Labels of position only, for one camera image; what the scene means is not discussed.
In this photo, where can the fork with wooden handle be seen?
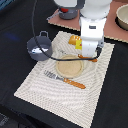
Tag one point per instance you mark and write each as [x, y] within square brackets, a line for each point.
[68, 81]

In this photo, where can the red toy tomato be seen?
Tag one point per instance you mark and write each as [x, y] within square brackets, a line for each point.
[64, 10]

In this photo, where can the yellow butter box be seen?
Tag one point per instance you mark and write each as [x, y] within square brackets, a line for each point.
[78, 44]

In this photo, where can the grey saucepan with handle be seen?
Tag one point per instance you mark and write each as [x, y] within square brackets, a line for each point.
[71, 14]

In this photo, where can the orange toy bread loaf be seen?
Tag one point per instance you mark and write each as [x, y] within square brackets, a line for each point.
[73, 39]

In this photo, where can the woven beige placemat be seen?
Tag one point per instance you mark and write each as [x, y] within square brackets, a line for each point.
[64, 100]

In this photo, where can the grey cooking pot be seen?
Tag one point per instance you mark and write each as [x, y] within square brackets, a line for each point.
[40, 47]

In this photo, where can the knife with wooden handle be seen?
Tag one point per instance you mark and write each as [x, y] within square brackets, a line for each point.
[78, 55]

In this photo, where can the round wooden plate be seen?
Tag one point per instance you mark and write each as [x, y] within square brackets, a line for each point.
[69, 66]

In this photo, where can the white toy fish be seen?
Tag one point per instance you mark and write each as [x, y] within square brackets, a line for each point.
[38, 50]

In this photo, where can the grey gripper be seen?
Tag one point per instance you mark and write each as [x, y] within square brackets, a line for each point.
[89, 45]

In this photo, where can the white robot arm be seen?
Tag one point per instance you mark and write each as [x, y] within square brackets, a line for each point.
[92, 21]

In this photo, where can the cream bowl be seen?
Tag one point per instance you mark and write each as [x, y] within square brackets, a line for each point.
[122, 15]

